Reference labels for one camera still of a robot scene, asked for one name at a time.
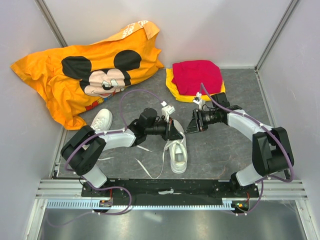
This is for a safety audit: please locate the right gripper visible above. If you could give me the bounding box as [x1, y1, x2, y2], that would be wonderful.
[183, 108, 218, 134]

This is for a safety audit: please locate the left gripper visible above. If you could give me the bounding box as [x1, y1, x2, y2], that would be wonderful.
[145, 116, 183, 142]

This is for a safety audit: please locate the white sneaker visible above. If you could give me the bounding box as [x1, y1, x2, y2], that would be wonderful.
[88, 108, 153, 161]
[134, 119, 188, 180]

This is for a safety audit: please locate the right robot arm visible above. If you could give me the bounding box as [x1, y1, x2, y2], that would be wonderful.
[185, 92, 294, 197]

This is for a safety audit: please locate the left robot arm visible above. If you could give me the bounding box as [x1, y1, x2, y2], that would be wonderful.
[60, 108, 184, 197]

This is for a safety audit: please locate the red folded cloth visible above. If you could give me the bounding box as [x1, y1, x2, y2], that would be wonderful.
[172, 60, 223, 96]

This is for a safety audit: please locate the white tape piece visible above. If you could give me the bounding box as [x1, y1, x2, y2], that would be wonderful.
[158, 188, 181, 196]

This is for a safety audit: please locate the orange Mickey Mouse bag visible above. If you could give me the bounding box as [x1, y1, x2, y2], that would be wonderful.
[11, 20, 163, 130]

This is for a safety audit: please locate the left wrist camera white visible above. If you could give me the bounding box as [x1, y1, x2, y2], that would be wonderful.
[161, 105, 175, 123]

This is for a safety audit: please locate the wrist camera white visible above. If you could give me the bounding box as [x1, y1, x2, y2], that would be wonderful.
[192, 92, 204, 108]
[161, 105, 175, 123]

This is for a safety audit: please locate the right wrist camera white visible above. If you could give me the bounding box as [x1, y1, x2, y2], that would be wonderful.
[192, 92, 204, 108]

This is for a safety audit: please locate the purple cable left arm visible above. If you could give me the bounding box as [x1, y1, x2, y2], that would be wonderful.
[46, 89, 167, 228]

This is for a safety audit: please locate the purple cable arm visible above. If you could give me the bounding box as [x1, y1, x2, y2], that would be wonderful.
[46, 89, 167, 228]
[199, 83, 295, 216]

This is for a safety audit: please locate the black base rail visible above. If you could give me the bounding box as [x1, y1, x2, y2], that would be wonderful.
[81, 177, 261, 207]

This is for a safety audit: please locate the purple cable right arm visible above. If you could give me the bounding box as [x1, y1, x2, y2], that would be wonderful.
[199, 83, 295, 216]

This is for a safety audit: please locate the slotted cable duct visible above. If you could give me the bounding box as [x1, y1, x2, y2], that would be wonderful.
[46, 199, 236, 211]

